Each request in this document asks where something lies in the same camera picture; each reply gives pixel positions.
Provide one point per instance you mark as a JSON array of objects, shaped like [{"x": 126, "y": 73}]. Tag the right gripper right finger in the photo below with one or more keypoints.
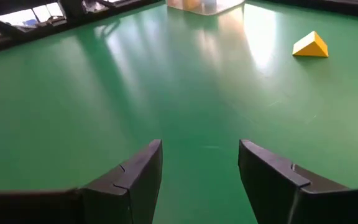
[{"x": 266, "y": 186}]

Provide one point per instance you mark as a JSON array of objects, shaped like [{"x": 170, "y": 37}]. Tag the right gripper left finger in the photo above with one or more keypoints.
[{"x": 135, "y": 193}]

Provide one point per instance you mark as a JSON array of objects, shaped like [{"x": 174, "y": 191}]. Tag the yellow cube top centre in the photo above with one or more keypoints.
[{"x": 312, "y": 49}]

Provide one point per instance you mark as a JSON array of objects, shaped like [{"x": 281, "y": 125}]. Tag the green table mat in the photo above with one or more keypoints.
[{"x": 166, "y": 93}]

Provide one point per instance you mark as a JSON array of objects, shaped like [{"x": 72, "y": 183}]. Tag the clear plastic bin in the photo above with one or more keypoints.
[{"x": 204, "y": 9}]

